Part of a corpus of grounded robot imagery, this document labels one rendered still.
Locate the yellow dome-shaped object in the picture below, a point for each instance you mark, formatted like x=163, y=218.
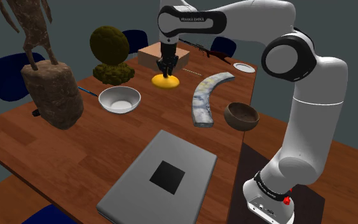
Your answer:
x=165, y=83

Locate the white bowl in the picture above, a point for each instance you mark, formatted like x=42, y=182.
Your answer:
x=119, y=99

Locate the brown wooden table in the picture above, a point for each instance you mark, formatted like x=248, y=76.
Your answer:
x=104, y=136

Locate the grey closed laptop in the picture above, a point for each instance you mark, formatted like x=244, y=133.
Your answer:
x=135, y=192

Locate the small black object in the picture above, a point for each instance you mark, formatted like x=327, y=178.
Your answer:
x=36, y=113

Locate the brown figure on rock base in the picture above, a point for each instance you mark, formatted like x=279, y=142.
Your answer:
x=53, y=96

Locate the curved grey marble slab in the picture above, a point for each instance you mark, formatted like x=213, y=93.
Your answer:
x=202, y=102

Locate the brown wooden bowl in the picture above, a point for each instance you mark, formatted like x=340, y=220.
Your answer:
x=240, y=119

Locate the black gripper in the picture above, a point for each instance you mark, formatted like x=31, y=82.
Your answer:
x=169, y=51

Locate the dark red and black rifle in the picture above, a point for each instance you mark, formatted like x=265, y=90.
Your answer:
x=216, y=55

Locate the olive green round sculpture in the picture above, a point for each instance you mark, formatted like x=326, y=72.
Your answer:
x=109, y=45

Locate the dark robot stand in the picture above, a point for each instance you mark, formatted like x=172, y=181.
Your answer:
x=250, y=167

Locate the white plate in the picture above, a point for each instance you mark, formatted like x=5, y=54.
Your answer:
x=244, y=67

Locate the thin white stick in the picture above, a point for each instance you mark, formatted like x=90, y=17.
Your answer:
x=192, y=72

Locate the blue pen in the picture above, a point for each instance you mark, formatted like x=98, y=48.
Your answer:
x=88, y=91

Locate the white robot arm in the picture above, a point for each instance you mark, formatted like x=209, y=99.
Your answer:
x=318, y=124

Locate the tan cardboard box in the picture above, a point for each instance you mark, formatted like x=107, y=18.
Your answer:
x=149, y=56

